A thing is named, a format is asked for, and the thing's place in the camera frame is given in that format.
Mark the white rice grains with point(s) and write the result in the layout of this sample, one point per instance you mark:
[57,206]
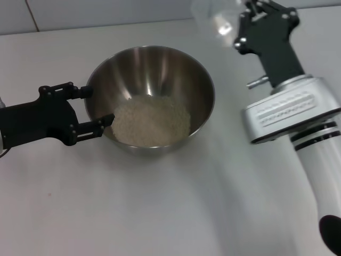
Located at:
[152,120]

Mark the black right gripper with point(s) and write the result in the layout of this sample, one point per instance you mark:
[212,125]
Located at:
[274,42]

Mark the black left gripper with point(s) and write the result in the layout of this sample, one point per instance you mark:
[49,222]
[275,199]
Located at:
[40,120]

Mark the right gripper metal connector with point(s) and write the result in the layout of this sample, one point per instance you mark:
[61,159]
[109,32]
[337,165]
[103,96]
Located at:
[257,82]

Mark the stainless steel mixing bowl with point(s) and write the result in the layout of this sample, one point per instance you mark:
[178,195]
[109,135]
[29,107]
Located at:
[149,74]

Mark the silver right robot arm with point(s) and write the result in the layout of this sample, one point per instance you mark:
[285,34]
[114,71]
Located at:
[319,173]

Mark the clear plastic measuring cup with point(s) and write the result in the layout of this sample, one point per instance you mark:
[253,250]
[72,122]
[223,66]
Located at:
[213,18]

